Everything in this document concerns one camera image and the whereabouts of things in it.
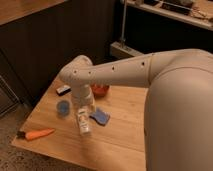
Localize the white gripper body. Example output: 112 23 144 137
71 85 94 111

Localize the white bottle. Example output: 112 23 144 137
77 108 91 135

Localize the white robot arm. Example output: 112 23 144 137
59 49 213 171

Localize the red ceramic bowl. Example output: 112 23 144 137
91 84 109 97

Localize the blue cup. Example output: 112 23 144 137
56 100 70 117

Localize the blue sponge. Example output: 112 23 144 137
90 108 110 126

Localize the wooden table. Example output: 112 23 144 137
12 79 147 171

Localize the orange toy carrot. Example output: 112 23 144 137
17 129 54 141

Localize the metal pole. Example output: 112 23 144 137
120 0 127 48

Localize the cluttered shelf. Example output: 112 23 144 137
120 0 213 31

